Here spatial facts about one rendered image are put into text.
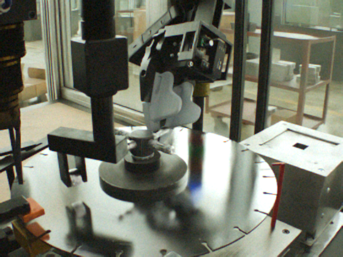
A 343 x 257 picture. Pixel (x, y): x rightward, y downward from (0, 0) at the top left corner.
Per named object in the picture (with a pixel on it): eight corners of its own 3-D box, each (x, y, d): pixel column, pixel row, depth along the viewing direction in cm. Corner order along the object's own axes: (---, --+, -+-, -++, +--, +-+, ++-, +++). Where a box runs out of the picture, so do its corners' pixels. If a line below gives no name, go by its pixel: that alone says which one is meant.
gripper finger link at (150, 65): (140, 98, 44) (157, 33, 46) (132, 98, 46) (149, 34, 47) (166, 109, 48) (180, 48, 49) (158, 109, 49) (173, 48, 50)
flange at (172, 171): (171, 204, 39) (171, 183, 38) (82, 186, 42) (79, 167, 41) (197, 160, 49) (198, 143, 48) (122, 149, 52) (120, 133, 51)
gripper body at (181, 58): (188, 63, 41) (208, -25, 43) (139, 68, 47) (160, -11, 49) (226, 86, 47) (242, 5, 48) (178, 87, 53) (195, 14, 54)
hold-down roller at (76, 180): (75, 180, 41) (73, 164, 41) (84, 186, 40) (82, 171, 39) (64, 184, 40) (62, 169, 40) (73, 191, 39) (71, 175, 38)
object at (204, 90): (196, 90, 75) (197, 76, 74) (214, 94, 72) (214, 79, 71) (182, 94, 72) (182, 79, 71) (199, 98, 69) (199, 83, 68)
